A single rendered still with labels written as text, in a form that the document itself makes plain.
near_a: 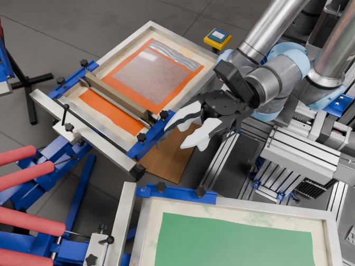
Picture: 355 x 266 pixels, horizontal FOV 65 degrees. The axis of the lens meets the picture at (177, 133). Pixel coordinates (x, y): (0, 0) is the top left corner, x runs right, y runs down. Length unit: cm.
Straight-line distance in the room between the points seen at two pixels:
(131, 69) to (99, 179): 106
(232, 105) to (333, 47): 41
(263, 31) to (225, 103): 27
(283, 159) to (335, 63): 43
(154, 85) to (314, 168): 90
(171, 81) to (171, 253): 89
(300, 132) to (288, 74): 57
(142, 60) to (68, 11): 237
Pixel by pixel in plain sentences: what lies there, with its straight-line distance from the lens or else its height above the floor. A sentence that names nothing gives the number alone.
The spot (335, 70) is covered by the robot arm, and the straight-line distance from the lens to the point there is 92.
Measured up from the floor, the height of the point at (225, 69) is 177.
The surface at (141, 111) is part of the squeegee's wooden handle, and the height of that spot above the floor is 106.
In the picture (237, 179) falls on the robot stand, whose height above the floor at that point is 21.
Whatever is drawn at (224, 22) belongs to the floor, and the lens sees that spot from 361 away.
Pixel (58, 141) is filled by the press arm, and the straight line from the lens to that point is 136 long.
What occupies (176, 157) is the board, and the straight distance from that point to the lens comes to 236.
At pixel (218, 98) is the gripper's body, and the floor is 168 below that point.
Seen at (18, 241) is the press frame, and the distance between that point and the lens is 127.
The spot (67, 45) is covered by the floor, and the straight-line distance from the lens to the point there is 348.
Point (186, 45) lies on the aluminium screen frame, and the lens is 175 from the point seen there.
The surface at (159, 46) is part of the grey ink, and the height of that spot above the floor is 96.
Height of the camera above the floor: 212
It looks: 58 degrees down
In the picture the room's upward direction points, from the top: straight up
